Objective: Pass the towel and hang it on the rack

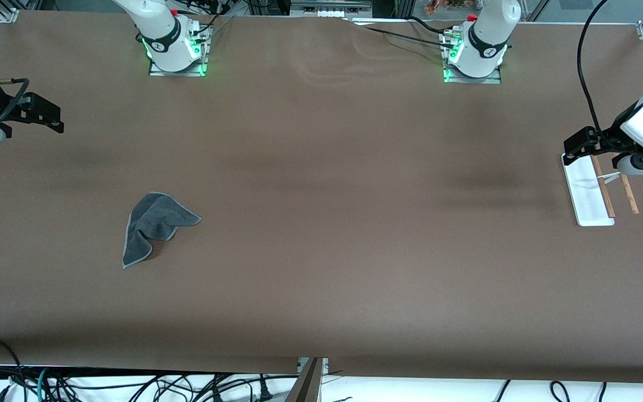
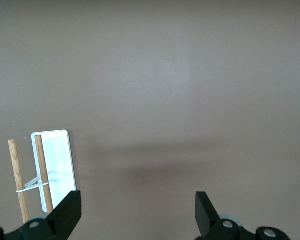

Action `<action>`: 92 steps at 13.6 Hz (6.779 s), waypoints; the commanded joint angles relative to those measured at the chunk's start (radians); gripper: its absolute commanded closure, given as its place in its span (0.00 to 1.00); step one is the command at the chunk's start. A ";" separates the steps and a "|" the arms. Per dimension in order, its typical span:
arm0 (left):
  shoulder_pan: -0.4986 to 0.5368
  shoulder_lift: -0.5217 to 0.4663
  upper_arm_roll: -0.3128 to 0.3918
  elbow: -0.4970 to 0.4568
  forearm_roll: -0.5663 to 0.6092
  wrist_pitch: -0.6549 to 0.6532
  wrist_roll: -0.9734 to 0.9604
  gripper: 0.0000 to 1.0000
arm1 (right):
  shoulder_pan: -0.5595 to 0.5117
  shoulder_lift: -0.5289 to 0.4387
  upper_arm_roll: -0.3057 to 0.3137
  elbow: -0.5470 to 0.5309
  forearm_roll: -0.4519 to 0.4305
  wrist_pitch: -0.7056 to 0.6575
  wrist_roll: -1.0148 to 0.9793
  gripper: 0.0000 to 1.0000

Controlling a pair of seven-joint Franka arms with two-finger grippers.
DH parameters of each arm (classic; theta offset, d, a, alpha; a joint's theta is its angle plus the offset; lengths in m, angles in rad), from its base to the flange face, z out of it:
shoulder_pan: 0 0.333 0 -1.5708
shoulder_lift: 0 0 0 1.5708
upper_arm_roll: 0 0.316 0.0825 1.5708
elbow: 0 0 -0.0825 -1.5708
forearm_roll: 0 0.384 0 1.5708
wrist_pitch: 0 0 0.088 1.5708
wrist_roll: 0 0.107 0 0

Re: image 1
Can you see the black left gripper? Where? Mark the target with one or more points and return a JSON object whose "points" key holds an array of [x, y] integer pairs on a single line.
{"points": [[612, 135]]}

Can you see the grey microfibre towel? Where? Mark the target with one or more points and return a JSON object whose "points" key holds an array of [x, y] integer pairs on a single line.
{"points": [[154, 220]]}

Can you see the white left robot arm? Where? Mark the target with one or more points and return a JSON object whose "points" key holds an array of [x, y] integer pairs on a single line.
{"points": [[486, 39]]}

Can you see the white towel rack wooden bars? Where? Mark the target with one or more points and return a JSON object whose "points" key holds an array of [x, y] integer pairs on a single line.
{"points": [[589, 195]]}

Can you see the brown table cover sheet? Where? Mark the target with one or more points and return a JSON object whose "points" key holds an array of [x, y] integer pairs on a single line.
{"points": [[321, 251]]}

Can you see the aluminium profile bar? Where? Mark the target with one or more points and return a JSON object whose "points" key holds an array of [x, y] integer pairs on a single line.
{"points": [[306, 385]]}

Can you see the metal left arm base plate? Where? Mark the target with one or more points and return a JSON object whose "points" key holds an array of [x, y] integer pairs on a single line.
{"points": [[450, 77]]}

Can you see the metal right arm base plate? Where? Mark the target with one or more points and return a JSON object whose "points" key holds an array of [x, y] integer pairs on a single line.
{"points": [[198, 67]]}

